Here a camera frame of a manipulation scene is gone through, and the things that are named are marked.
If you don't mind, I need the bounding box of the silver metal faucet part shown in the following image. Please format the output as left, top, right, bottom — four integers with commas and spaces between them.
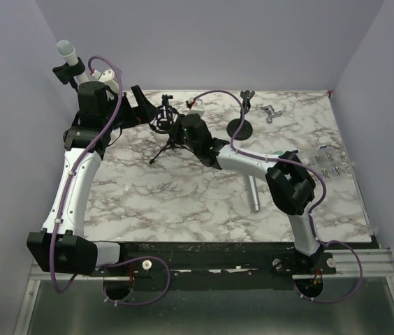
260, 105, 282, 124

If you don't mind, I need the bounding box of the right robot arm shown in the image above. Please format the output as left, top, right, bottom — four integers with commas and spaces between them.
170, 114, 322, 274

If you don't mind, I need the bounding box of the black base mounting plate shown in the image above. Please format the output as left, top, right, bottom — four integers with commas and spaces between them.
94, 241, 336, 291

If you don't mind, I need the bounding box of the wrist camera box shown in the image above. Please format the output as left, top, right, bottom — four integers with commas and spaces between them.
185, 98, 206, 119
91, 69, 119, 94

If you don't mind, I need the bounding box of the black round-base microphone stand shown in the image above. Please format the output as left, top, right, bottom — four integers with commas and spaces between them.
226, 90, 256, 141

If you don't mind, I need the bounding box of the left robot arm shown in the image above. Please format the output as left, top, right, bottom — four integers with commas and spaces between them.
27, 81, 156, 276

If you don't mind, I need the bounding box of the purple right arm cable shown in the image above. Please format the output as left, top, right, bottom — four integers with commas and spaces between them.
191, 89, 364, 304

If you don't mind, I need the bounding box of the black left-corner microphone stand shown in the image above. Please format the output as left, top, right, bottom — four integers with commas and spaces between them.
52, 58, 85, 91

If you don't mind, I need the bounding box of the clear plastic screw box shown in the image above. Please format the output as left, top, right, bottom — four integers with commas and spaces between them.
298, 146, 349, 181

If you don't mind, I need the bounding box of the black shock-mount tripod stand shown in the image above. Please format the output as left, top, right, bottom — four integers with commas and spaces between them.
149, 94, 190, 165

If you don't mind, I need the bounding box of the grey silver microphone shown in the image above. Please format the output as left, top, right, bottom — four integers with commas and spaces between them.
245, 175, 261, 213

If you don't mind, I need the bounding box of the white microphone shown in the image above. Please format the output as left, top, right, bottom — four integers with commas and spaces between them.
57, 40, 89, 84

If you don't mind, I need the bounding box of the aluminium rail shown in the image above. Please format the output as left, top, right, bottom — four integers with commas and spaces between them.
29, 249, 394, 281

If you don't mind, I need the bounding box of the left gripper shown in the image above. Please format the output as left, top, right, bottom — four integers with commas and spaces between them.
101, 85, 159, 131

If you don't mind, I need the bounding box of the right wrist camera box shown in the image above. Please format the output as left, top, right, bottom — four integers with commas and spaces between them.
185, 98, 206, 119

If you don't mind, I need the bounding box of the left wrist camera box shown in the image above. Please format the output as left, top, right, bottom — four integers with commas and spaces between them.
91, 69, 119, 94

